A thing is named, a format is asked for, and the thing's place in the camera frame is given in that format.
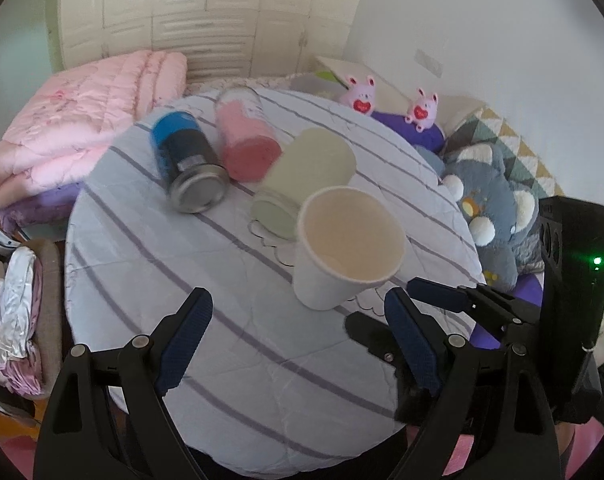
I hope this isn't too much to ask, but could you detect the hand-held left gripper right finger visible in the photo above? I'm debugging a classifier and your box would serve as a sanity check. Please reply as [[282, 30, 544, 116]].
[[385, 287, 564, 480]]

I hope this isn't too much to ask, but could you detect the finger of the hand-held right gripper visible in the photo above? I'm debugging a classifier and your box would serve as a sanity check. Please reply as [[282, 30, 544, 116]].
[[344, 311, 405, 376], [406, 276, 542, 345]]

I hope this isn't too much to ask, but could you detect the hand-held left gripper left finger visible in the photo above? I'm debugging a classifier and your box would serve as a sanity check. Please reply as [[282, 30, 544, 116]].
[[33, 287, 214, 480]]

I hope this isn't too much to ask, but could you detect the white paper cup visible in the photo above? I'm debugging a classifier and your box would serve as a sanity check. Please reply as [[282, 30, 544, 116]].
[[294, 186, 407, 311]]

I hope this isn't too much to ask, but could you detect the pale green cup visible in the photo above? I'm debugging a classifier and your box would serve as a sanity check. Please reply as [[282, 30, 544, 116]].
[[249, 127, 358, 241]]

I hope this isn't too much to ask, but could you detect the pink cup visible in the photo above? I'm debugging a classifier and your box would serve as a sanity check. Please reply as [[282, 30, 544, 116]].
[[214, 86, 283, 183]]

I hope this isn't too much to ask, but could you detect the striped white table cloth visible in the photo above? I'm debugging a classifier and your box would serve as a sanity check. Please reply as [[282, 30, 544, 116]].
[[64, 87, 488, 473]]

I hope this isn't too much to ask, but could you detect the grey plush bear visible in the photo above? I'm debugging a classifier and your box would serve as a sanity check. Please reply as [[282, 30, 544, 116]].
[[427, 142, 547, 292]]

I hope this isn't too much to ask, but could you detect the purple pillow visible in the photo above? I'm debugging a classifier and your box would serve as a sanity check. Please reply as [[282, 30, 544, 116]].
[[369, 107, 447, 156]]

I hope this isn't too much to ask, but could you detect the geometric pattern pillow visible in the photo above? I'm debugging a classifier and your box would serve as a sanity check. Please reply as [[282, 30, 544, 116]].
[[442, 107, 566, 199]]

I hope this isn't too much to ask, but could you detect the silver and pink clothes pile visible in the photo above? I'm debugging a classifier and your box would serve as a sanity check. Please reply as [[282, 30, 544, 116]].
[[0, 247, 46, 397]]

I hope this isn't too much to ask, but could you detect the cream pillow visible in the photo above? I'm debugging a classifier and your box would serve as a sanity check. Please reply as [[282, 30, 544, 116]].
[[438, 94, 489, 137]]

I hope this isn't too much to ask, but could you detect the pink plush bunny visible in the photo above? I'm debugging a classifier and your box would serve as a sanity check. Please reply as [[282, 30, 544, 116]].
[[339, 74, 379, 117], [404, 87, 441, 132]]

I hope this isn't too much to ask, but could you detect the blue and black can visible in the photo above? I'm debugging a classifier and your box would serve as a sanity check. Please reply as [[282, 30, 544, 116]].
[[149, 110, 231, 215]]

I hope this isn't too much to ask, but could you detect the purple blanket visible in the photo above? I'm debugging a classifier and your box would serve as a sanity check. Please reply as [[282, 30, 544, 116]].
[[0, 181, 85, 227]]

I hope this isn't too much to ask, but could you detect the pink quilt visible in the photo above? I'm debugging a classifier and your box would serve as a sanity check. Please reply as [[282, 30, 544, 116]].
[[0, 50, 189, 216]]

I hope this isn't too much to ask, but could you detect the cream wardrobe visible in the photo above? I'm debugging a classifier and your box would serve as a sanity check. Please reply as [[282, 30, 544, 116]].
[[57, 0, 373, 82]]

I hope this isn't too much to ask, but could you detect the white wall plate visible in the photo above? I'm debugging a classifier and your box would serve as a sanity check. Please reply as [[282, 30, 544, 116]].
[[414, 48, 443, 77]]

